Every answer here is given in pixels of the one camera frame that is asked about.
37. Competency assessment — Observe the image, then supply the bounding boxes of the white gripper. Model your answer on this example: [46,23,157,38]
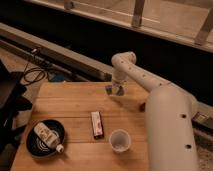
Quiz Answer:
[105,76,126,96]

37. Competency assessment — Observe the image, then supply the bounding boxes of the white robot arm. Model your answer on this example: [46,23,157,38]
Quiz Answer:
[111,52,199,171]

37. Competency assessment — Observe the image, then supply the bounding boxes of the small red object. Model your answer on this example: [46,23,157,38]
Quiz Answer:
[139,103,146,112]

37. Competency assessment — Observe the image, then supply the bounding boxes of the black and white rectangular box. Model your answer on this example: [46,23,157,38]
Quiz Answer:
[91,111,104,139]

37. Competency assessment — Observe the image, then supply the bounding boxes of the clear plastic cup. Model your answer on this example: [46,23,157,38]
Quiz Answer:
[109,129,131,153]

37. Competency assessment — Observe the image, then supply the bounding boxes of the blue box on floor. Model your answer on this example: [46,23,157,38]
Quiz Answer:
[50,73,65,82]

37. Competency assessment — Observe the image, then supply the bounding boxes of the white plastic bottle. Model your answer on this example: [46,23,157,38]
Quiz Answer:
[34,122,64,153]

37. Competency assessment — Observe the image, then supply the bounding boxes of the black round plate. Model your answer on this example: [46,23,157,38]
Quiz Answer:
[26,119,65,158]

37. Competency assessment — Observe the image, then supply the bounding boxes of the black chair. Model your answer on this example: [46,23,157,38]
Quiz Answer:
[0,59,32,154]

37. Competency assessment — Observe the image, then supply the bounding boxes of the black cable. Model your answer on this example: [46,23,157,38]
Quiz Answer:
[20,48,54,87]

